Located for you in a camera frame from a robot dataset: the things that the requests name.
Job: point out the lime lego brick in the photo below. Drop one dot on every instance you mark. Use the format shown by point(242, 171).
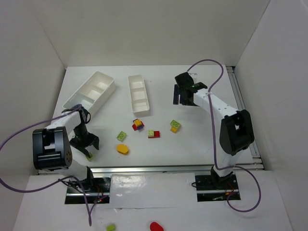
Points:
point(121, 136)
point(89, 157)

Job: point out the red oval lego foreground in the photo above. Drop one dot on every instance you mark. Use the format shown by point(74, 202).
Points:
point(154, 226)

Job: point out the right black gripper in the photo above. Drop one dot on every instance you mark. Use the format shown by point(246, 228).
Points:
point(182, 95)

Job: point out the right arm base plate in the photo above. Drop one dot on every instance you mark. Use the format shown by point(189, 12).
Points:
point(207, 191)

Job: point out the lime lego foreground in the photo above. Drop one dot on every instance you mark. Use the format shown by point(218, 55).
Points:
point(111, 227)

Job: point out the front aluminium rail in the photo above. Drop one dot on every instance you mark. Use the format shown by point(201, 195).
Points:
point(104, 171)

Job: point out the yellow oval lego piece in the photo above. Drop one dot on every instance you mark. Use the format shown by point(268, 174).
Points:
point(122, 149)

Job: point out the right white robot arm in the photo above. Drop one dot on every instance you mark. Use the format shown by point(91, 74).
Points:
point(231, 128)

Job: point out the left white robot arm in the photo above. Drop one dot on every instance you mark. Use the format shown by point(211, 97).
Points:
point(52, 145)

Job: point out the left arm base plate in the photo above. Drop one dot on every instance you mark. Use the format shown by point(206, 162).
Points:
point(97, 193)

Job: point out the white compartment tray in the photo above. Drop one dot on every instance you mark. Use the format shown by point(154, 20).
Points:
point(138, 96)
point(93, 93)

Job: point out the lime and red lego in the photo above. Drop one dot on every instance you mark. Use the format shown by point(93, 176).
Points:
point(153, 134)

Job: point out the centre white compartment tray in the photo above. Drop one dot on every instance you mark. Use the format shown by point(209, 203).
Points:
point(138, 96)

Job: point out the red yellow purple lego stack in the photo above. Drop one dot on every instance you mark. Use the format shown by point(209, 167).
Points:
point(137, 125)

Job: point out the left white compartment tray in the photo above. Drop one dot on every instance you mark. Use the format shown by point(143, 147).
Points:
point(93, 93)

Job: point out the lime lego brick centre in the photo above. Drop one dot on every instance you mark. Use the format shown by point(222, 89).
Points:
point(121, 136)

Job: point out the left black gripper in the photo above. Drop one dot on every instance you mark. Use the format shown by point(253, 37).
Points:
point(84, 142)

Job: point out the lime and yellow lego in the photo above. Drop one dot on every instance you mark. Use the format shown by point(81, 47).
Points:
point(175, 125)

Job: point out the lime lego brick front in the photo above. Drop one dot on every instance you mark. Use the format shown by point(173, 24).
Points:
point(89, 157)

